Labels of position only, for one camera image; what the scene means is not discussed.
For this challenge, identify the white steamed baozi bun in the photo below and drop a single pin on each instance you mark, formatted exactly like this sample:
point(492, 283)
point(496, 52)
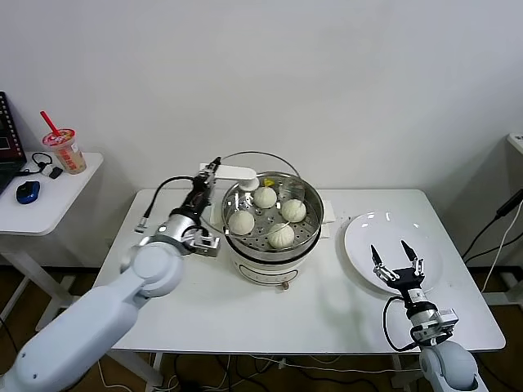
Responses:
point(281, 236)
point(241, 222)
point(265, 197)
point(294, 210)

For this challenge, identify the milk tea plastic cup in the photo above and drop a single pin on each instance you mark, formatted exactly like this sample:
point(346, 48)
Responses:
point(68, 157)

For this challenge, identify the white electric cooker base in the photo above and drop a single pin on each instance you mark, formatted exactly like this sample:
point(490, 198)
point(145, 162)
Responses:
point(261, 271)

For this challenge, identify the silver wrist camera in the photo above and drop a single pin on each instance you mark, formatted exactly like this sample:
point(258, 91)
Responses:
point(447, 318)
point(206, 246)

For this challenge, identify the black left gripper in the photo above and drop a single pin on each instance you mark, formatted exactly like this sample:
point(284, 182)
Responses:
point(200, 192)

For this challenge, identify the stainless steel steamer basket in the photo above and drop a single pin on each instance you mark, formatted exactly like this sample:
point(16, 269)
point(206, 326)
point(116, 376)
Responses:
point(249, 252)

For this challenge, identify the white round plate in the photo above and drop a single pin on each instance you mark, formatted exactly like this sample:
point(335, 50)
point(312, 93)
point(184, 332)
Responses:
point(367, 232)

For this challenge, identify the red drinking straw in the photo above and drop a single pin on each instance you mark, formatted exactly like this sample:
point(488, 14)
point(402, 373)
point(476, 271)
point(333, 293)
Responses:
point(49, 121)

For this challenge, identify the black laptop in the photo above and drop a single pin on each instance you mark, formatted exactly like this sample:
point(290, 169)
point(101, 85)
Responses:
point(7, 139)

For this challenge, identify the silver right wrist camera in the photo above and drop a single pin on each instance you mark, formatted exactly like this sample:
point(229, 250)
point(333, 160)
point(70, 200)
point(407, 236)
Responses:
point(447, 318)

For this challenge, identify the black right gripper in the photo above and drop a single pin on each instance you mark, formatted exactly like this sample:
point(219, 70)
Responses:
point(408, 279)

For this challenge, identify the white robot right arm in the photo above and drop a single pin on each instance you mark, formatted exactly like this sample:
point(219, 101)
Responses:
point(449, 367)

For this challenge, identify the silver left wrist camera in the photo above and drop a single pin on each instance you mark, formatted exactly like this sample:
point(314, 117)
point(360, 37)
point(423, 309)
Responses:
point(206, 246)

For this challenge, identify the small black white device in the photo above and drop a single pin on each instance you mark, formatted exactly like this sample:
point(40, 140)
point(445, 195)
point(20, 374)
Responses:
point(54, 172)

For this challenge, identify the blue computer mouse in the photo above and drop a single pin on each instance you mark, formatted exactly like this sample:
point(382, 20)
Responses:
point(28, 191)

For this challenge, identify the white side table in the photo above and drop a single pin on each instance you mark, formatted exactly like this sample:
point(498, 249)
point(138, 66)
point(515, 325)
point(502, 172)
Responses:
point(61, 196)

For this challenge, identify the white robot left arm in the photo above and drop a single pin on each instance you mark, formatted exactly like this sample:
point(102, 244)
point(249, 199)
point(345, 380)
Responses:
point(151, 269)

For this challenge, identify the white table leg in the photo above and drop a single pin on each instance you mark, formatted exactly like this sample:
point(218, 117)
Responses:
point(398, 371)
point(157, 367)

